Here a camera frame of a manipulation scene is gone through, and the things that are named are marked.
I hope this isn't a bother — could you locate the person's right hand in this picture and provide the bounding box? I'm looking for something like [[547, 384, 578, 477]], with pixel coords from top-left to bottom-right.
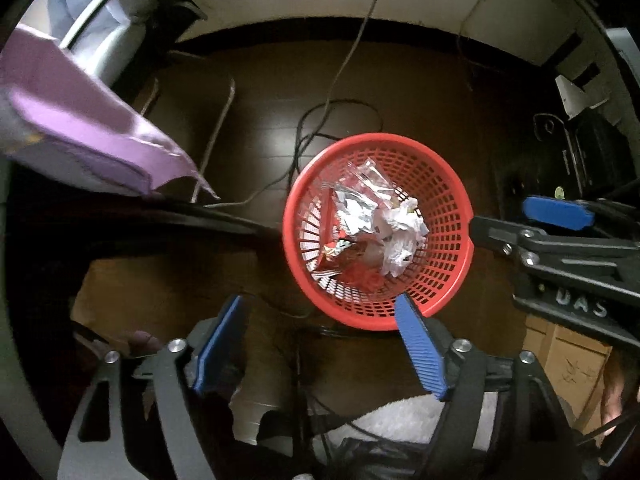
[[600, 350, 639, 425]]

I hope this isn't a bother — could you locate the red foam fruit net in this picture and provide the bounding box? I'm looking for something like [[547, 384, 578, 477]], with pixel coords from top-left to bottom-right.
[[340, 261, 385, 292]]

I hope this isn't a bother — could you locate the clear crumpled plastic bag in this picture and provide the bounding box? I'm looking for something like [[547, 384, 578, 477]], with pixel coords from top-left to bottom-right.
[[319, 157, 399, 242]]

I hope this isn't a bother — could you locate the white paper cup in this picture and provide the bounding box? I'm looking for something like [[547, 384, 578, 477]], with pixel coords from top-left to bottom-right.
[[374, 197, 430, 278]]

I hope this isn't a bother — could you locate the red plastic trash basket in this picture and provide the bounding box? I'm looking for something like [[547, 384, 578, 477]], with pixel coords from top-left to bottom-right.
[[282, 132, 474, 330]]

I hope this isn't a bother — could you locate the red snack bag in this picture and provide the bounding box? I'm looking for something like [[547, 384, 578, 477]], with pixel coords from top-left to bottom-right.
[[311, 238, 384, 280]]

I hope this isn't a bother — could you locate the black floor cable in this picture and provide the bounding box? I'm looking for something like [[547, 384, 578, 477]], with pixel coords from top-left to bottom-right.
[[204, 97, 384, 210]]

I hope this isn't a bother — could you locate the cardboard box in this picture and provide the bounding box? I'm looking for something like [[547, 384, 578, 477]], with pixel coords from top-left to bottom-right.
[[523, 315, 611, 434]]

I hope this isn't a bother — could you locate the purple printed tablecloth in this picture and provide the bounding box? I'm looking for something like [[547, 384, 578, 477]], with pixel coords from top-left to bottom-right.
[[1, 26, 210, 196]]

